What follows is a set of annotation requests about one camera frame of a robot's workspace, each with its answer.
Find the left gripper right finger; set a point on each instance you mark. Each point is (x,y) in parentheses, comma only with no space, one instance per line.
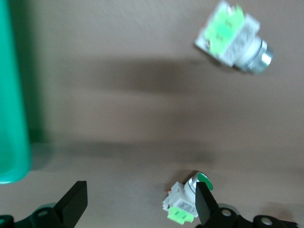
(205,209)

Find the green plastic tray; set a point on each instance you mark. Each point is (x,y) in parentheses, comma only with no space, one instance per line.
(12,95)

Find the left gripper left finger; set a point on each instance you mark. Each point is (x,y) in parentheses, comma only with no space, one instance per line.
(73,202)

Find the brown table cover mat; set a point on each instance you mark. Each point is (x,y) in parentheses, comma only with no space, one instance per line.
(142,107)

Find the green push button white body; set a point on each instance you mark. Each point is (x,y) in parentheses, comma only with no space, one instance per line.
(232,42)
(183,202)

